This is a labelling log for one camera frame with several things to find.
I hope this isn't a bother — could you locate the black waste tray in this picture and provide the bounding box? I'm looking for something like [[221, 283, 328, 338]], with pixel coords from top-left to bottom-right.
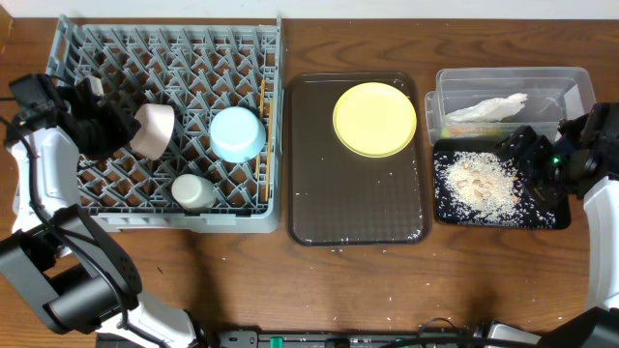
[[431, 137, 573, 230]]

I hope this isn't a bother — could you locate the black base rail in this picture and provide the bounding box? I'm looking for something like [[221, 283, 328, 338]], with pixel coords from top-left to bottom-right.
[[215, 326, 470, 348]]

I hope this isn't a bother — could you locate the grey dishwasher rack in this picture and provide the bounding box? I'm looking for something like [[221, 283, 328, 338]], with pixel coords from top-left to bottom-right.
[[43, 17, 284, 233]]

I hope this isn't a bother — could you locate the clear plastic bin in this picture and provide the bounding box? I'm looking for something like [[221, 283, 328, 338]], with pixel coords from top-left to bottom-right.
[[425, 67, 596, 144]]

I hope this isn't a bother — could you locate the wooden chopstick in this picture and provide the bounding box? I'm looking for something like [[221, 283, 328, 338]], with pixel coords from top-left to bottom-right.
[[264, 101, 275, 203], [254, 77, 266, 181]]

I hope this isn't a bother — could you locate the dark brown serving tray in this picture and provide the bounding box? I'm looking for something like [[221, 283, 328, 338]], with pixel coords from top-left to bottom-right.
[[283, 72, 432, 247]]

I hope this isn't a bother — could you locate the pink bowl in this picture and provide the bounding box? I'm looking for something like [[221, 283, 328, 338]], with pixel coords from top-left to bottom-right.
[[130, 103, 175, 160]]

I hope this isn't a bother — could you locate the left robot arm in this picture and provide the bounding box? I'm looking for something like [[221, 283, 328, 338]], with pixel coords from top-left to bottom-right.
[[1, 73, 218, 347]]

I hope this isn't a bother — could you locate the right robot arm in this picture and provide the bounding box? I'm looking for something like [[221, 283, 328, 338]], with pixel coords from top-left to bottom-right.
[[495, 102, 618, 347]]

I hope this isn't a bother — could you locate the yellow plate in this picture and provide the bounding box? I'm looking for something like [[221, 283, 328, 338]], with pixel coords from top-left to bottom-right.
[[332, 82, 418, 159]]

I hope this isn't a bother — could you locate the white cup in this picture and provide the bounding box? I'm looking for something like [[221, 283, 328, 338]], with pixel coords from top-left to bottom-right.
[[171, 174, 217, 213]]

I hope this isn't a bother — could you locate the white napkin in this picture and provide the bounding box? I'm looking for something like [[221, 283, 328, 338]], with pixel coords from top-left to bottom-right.
[[445, 93, 528, 123]]

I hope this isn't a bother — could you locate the green snack wrapper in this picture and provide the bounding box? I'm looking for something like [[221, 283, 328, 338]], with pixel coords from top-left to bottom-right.
[[440, 125, 503, 138]]

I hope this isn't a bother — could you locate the pile of rice grains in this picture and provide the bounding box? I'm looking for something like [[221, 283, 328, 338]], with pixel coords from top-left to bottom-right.
[[433, 150, 557, 228]]

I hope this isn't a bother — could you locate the light blue plate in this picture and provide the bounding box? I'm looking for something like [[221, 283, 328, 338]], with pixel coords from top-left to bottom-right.
[[209, 106, 267, 163]]

